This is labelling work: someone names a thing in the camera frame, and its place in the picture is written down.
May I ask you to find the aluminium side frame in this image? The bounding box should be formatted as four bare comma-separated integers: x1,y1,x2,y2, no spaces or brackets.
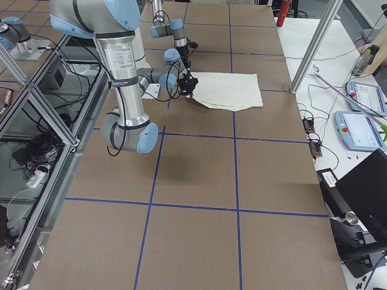
1,35,109,289

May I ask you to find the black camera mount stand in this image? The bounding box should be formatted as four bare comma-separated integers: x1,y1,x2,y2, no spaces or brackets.
330,211,386,278

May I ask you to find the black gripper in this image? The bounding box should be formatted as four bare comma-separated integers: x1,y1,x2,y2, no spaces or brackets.
178,69,198,95
180,40,198,70

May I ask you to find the black laptop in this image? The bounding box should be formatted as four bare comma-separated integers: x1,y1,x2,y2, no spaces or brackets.
336,149,386,240

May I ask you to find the red bottle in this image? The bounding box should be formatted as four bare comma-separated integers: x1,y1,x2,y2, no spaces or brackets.
276,1,291,27

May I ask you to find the seated person beige shirt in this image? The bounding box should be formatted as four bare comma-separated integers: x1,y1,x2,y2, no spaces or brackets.
353,25,386,76

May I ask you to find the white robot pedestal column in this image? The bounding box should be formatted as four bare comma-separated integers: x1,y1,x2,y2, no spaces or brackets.
129,0,161,100

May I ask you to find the cream long-sleeve cat shirt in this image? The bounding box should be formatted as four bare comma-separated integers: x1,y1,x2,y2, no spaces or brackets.
192,72,264,112

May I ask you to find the blue teach pendant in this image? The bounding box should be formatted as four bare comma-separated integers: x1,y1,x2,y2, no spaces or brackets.
346,81,386,117
334,111,386,152

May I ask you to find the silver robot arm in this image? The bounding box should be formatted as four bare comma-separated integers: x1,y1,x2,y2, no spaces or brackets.
150,0,198,75
50,1,198,153

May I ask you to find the orange black connector board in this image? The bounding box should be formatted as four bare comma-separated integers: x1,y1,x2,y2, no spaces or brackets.
302,118,322,160

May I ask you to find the far blue teach pendant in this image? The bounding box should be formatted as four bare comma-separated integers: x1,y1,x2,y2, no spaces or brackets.
346,81,386,117

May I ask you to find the near blue teach pendant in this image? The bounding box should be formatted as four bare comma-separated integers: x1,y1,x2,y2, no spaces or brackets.
334,111,386,152

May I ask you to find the aluminium frame post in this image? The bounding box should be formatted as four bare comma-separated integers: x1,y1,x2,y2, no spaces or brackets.
290,0,343,94

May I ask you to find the silver reacher grabber tool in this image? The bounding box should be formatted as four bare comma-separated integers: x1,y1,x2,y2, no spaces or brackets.
309,65,386,142

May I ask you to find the black power adapter box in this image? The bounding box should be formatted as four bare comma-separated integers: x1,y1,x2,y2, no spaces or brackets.
316,168,351,225

